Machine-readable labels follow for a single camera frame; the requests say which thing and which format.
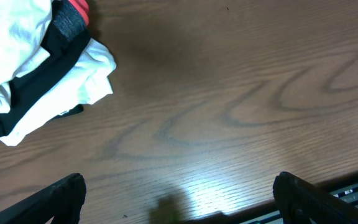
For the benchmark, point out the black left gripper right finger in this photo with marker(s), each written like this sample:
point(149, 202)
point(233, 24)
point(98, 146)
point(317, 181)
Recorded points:
point(300, 202)

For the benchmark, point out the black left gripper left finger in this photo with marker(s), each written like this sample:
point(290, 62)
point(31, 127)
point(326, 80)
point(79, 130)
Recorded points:
point(59, 203)

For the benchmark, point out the white Puma t-shirt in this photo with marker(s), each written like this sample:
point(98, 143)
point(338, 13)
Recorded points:
point(23, 24)

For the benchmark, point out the white folded cloth under pile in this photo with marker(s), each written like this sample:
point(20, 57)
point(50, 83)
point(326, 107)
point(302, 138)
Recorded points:
point(86, 83)

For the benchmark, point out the black folded garment orange trim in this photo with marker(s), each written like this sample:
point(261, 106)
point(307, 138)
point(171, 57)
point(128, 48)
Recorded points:
point(65, 40)

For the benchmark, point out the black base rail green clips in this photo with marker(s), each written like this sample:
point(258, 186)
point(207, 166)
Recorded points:
point(348, 194)

